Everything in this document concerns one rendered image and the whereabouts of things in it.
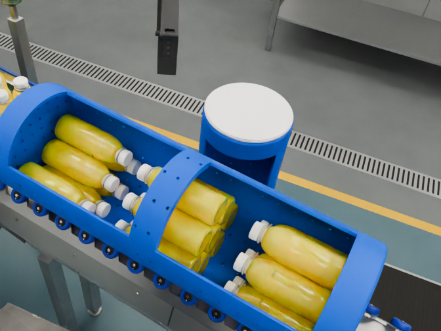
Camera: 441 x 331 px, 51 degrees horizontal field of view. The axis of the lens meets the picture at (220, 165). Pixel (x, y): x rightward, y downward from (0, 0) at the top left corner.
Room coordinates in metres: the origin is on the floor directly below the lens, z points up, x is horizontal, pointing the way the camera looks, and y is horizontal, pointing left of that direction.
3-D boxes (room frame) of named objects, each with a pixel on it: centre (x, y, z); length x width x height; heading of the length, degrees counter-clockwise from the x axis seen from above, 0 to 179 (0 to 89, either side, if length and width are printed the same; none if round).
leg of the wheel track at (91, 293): (0.89, 0.44, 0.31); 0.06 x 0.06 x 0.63; 67
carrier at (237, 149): (1.12, -0.06, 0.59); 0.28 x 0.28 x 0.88
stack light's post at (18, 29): (1.33, 0.74, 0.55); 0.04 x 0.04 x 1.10; 67
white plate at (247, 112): (1.12, -0.06, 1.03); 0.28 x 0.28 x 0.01
